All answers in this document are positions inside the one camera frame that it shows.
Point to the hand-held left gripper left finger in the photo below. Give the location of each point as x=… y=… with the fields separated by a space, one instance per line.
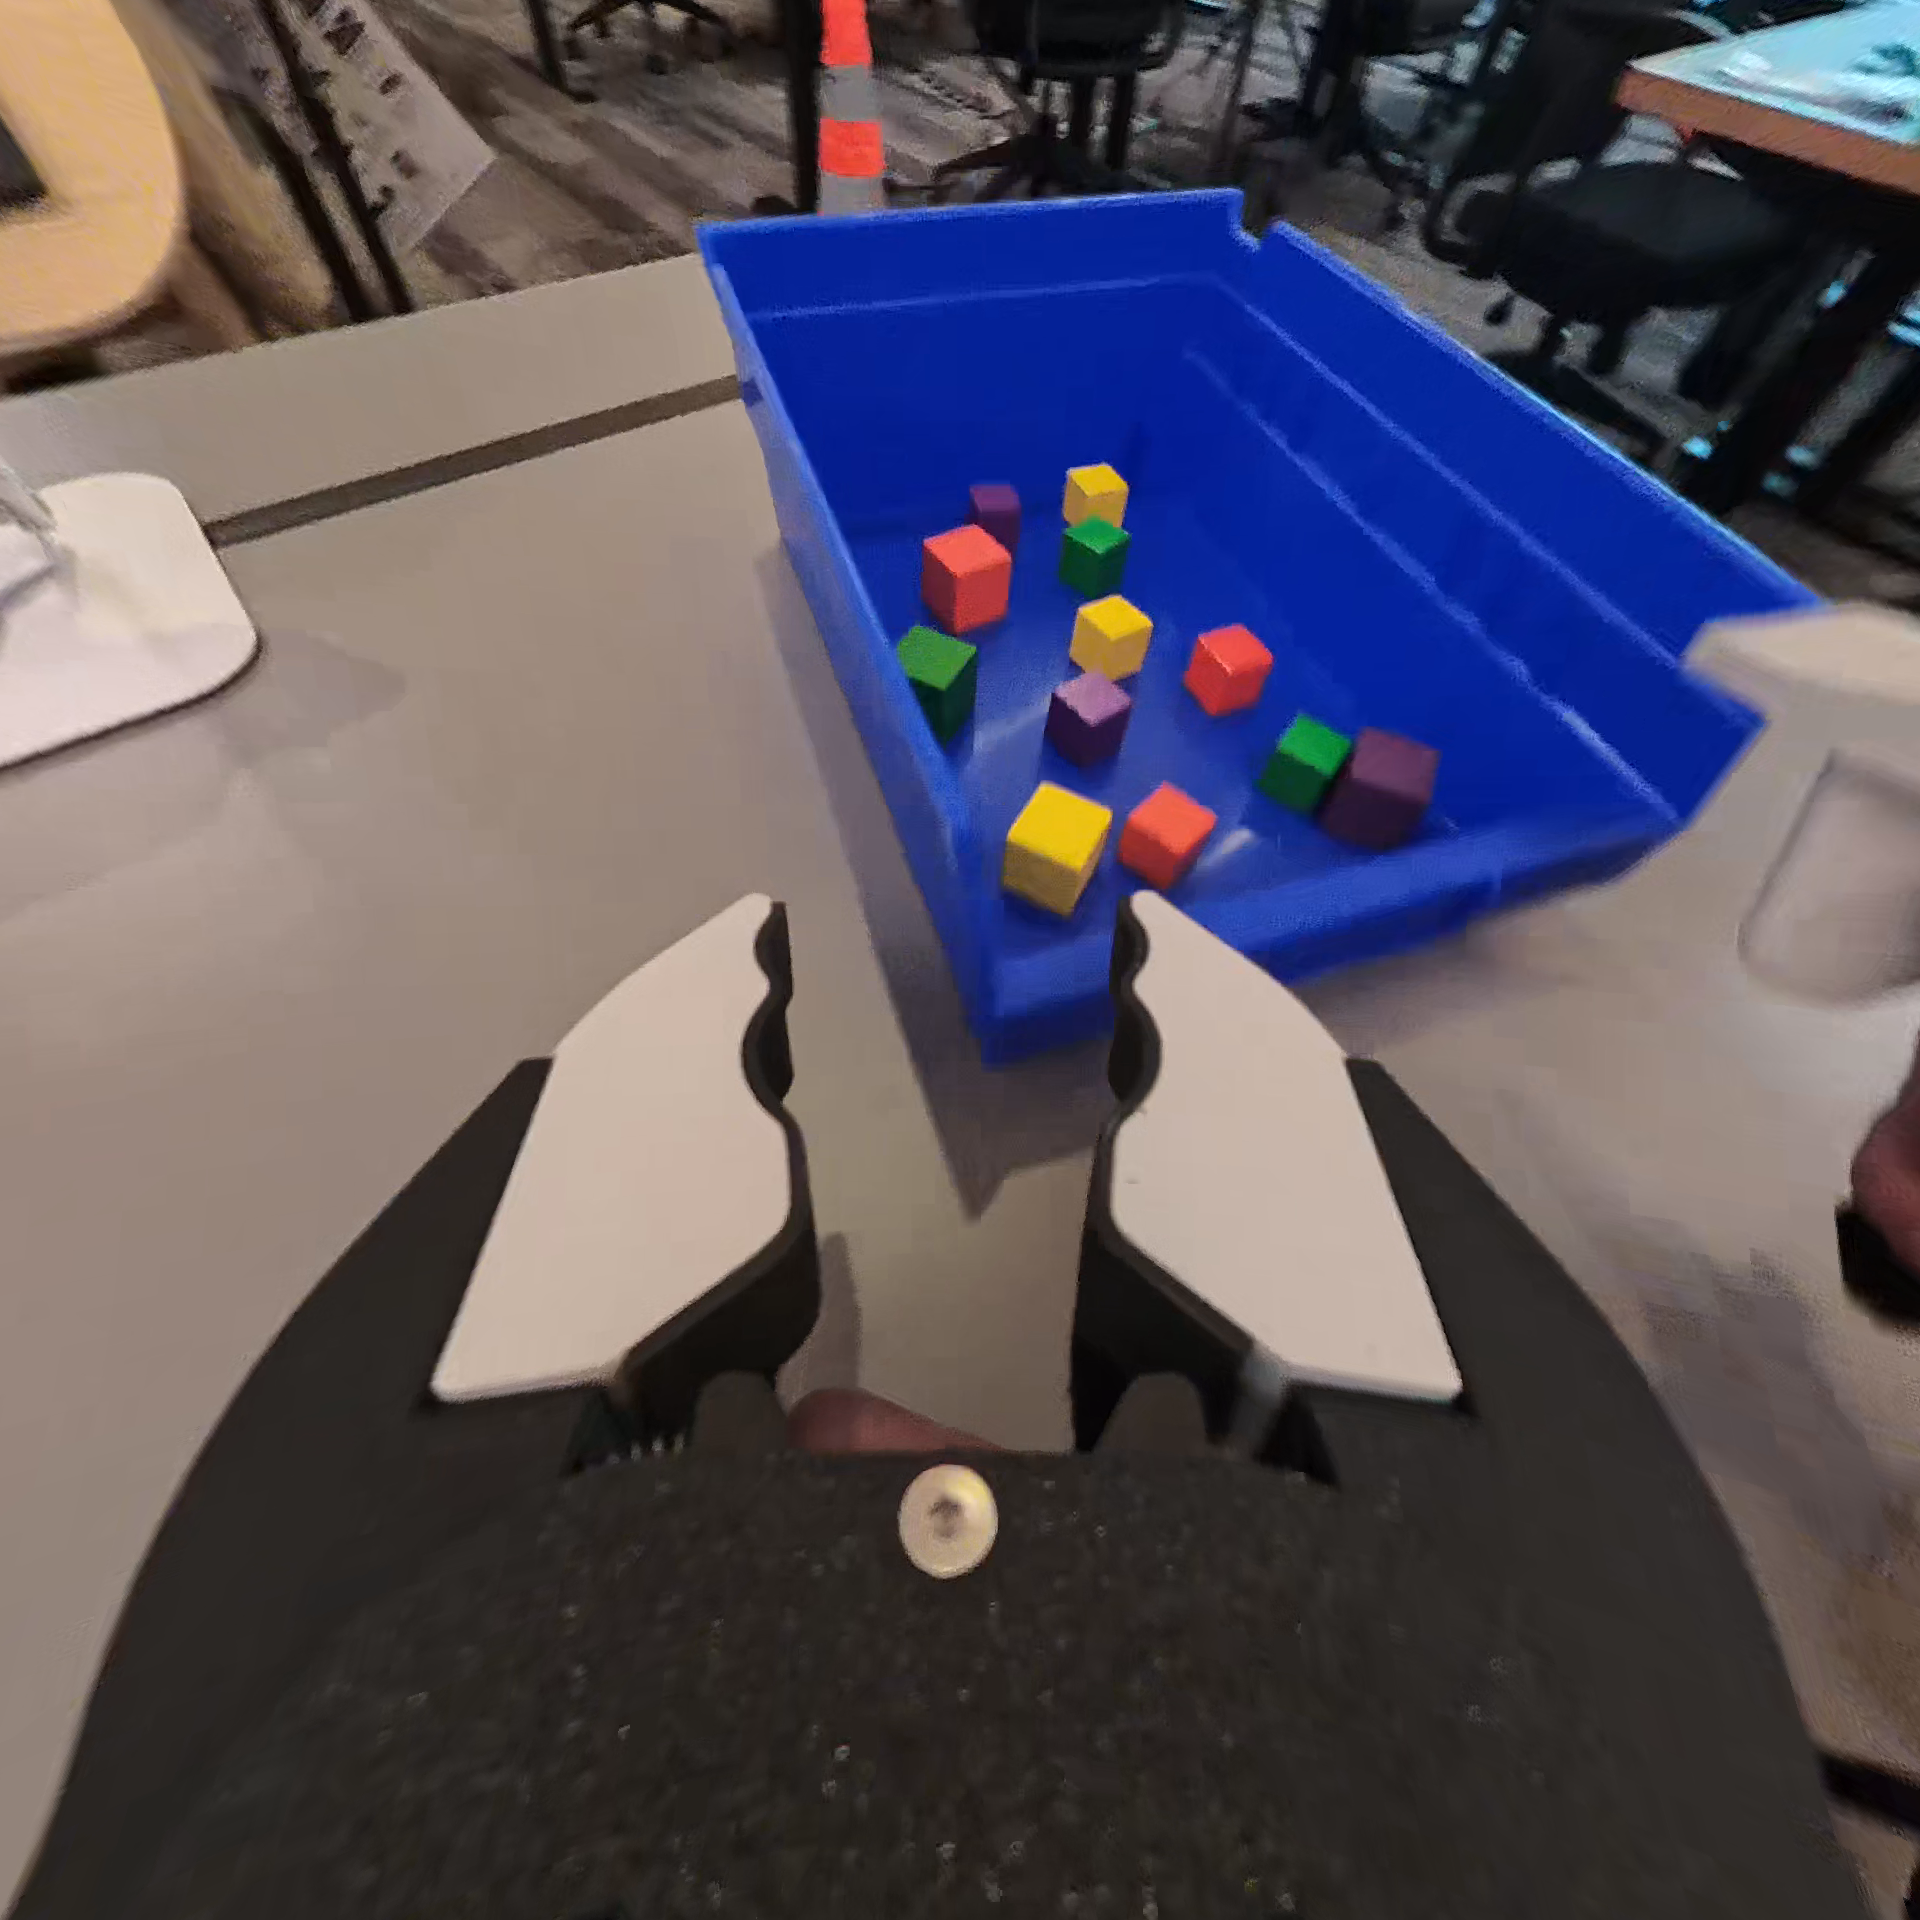
x=639 y=1187

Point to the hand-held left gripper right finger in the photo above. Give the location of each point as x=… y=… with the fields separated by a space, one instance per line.
x=1273 y=1187

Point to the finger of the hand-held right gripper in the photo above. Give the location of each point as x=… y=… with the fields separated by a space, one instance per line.
x=1827 y=669

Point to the red wooden cube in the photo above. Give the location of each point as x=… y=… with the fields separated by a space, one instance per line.
x=1167 y=833
x=1230 y=669
x=962 y=578

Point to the yellow wooden cube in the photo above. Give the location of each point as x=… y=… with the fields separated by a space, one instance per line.
x=1109 y=629
x=1059 y=847
x=1100 y=488

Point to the purple wooden cube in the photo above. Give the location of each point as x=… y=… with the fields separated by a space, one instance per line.
x=1086 y=722
x=994 y=513
x=1381 y=787

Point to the blue plastic bin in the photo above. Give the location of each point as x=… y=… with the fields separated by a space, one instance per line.
x=1421 y=498

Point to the black office chair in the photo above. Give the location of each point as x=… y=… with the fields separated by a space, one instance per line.
x=1073 y=60
x=1632 y=239

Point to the brown wooden desk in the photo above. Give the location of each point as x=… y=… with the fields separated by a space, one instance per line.
x=1769 y=108

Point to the white metal stand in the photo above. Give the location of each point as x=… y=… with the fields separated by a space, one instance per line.
x=108 y=598

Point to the white paper sheet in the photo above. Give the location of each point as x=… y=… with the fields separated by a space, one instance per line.
x=389 y=117

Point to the orange traffic cone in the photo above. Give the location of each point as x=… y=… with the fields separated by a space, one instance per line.
x=846 y=108

